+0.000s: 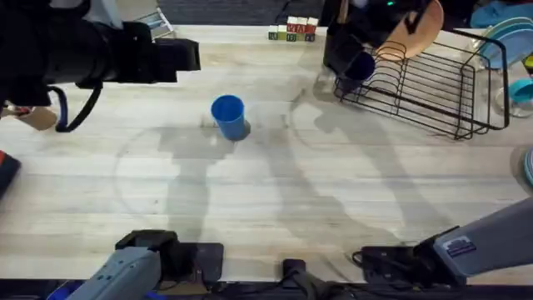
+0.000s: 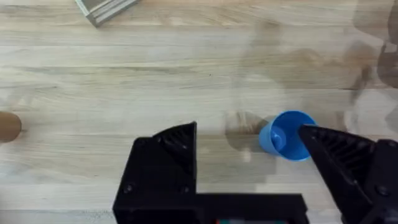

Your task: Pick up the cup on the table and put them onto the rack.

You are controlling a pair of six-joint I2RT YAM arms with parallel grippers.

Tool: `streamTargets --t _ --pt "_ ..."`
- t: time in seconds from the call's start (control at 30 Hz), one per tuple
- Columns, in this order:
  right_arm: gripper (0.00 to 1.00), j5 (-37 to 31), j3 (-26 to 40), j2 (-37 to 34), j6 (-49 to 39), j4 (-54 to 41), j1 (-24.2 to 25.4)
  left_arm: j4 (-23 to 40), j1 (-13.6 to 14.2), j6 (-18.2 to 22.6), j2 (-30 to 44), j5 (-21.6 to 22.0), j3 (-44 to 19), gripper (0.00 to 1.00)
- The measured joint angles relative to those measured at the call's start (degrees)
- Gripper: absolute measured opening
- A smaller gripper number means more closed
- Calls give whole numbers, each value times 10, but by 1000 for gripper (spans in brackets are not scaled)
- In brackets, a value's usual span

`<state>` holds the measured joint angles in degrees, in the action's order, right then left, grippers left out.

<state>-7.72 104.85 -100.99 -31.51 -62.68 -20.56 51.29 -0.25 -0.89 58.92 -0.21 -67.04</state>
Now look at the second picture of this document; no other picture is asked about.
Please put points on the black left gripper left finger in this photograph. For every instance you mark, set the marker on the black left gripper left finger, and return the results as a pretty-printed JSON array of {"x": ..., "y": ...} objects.
[{"x": 164, "y": 168}]

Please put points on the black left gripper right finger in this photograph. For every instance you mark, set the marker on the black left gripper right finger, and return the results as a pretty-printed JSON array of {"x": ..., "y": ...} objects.
[{"x": 348, "y": 168}]

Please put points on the blue plastic cup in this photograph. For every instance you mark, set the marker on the blue plastic cup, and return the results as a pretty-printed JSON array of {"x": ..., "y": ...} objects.
[{"x": 284, "y": 137}]

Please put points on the brown cup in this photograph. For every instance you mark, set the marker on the brown cup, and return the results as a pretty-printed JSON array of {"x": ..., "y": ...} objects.
[{"x": 9, "y": 126}]

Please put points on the grey flat box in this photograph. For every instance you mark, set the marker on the grey flat box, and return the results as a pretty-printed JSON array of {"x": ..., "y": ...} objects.
[{"x": 104, "y": 9}]

